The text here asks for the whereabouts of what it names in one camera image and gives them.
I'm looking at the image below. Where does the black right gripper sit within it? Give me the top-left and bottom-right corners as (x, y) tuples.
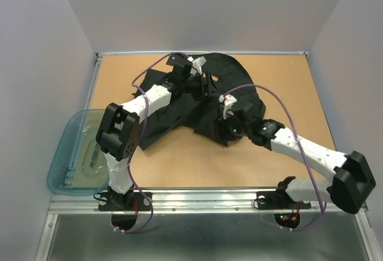
(212, 110), (251, 142)

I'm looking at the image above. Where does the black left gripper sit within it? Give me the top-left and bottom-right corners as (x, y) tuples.
(181, 71), (221, 101)

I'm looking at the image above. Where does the black pinstriped long sleeve shirt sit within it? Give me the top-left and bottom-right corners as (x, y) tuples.
(139, 53), (253, 150)

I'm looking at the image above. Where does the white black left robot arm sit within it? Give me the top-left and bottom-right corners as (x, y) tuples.
(96, 53), (212, 210)

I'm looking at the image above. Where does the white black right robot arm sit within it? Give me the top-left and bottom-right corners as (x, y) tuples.
(215, 95), (376, 214)

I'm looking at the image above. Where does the clear teal plastic bin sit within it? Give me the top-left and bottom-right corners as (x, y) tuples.
(47, 109), (109, 196)

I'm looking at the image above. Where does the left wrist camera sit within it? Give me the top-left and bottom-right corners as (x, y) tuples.
(187, 56), (206, 76)

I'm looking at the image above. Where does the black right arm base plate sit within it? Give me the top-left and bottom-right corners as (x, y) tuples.
(253, 190), (311, 210)

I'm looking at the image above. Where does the aluminium front mounting rail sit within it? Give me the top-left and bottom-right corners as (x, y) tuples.
(48, 187), (320, 214)

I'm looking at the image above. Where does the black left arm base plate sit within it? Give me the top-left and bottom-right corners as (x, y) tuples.
(93, 190), (151, 212)

